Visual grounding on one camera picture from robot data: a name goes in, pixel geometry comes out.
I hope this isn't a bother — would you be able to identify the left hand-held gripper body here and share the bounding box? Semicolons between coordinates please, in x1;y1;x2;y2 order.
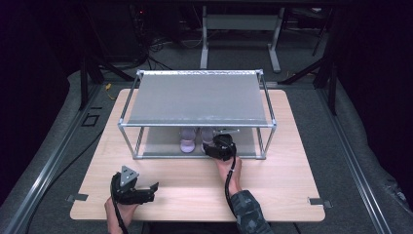
110;165;144;206

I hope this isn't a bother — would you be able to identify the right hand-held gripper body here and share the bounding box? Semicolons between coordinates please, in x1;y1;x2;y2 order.
210;128;242;162

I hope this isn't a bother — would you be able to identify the purple sandal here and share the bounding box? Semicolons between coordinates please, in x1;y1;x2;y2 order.
179;127;198;154
199;127;216;154

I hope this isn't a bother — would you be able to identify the grey metal shoe rack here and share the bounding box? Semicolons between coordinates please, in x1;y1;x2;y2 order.
117;68;278;161

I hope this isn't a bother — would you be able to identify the person's left hand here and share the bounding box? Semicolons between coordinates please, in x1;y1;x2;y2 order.
103;196;141;228

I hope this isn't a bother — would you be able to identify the person's right hand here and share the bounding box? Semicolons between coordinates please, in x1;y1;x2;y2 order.
215;155;244;195

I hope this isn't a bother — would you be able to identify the yellow plug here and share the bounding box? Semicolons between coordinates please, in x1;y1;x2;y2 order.
103;83;117;101

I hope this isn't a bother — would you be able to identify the black metal stand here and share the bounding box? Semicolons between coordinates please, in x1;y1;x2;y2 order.
278;6;339;116
79;54;137;111

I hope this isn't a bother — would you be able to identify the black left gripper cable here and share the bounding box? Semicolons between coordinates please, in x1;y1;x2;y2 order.
110;174;130;234

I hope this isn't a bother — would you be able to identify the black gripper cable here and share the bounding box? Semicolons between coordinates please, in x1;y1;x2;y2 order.
224;141;239;219
110;174;130;234

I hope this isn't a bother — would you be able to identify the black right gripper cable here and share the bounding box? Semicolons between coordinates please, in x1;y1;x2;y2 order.
224;141;239;219

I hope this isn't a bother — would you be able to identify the black floor cable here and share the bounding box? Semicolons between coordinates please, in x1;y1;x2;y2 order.
23;129;105;234

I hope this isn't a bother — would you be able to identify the aluminium floor rail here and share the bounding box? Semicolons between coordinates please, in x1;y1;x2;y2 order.
0;83;103;234
315;87;394;234

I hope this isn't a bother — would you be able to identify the black floor socket frame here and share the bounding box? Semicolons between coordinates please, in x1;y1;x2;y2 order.
80;113;100;128

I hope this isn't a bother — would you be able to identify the bundle of black cables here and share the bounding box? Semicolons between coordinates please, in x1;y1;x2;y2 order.
129;6;204;71

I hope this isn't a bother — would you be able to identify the white metal desk frame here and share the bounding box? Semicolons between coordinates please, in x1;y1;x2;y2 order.
199;5;286;74

